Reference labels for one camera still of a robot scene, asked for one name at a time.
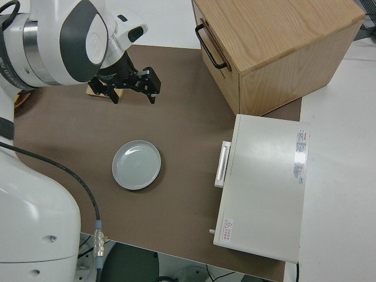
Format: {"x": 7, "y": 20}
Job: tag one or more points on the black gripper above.
{"x": 151, "y": 80}

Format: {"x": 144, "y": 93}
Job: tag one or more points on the gray plate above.
{"x": 136, "y": 166}

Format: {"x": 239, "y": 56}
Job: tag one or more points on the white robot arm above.
{"x": 50, "y": 23}

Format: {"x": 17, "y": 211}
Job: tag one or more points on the wooden mug rack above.
{"x": 121, "y": 93}

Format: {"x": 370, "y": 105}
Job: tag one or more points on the brown table mat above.
{"x": 176, "y": 132}

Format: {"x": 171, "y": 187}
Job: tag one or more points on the brown wicker basket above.
{"x": 22, "y": 100}

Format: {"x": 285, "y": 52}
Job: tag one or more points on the wooden cabinet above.
{"x": 279, "y": 44}

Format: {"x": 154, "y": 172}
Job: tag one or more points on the cream toaster oven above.
{"x": 264, "y": 191}

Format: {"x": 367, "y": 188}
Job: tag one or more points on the dark round floor base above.
{"x": 129, "y": 264}

